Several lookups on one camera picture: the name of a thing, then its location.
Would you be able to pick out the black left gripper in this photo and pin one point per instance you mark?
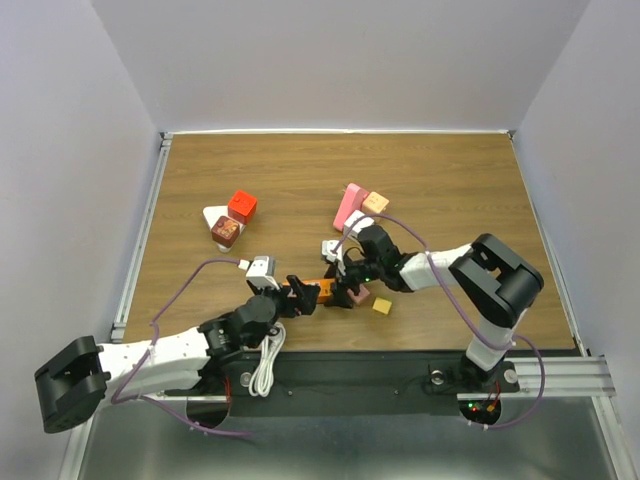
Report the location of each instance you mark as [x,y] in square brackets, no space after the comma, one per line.
[292,305]

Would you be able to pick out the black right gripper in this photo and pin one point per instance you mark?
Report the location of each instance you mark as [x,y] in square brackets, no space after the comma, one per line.
[340,299]

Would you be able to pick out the orange power strip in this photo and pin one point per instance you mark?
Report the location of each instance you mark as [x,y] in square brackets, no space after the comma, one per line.
[324,288]

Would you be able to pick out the pink cube socket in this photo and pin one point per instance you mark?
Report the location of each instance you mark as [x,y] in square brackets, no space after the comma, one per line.
[359,297]

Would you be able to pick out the yellow green cube socket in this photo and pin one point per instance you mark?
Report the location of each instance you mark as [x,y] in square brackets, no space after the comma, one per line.
[382,305]

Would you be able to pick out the white cube socket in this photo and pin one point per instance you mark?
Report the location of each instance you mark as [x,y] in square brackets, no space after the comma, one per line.
[355,223]

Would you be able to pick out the pink triangular socket adapter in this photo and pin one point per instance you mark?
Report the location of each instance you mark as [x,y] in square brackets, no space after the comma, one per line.
[353,197]

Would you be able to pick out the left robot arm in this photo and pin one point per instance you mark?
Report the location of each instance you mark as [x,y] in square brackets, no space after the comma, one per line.
[85,376]

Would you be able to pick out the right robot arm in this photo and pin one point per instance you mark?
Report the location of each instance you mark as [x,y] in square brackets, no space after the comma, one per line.
[489,284]

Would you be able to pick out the beige dragon cube socket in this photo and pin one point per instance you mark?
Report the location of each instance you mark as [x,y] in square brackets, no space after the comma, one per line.
[374,203]

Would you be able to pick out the dark red cube socket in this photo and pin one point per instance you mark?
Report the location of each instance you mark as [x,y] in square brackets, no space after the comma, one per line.
[225,231]

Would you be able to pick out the bright red cube socket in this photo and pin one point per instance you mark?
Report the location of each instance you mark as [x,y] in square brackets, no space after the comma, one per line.
[242,207]

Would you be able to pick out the white power strip base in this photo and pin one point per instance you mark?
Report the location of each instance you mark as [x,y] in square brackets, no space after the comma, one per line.
[211,214]

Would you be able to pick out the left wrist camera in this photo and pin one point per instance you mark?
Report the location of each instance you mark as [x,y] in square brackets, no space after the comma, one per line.
[259,272]

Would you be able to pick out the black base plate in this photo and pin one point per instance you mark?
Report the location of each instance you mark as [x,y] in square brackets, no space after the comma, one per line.
[351,383]

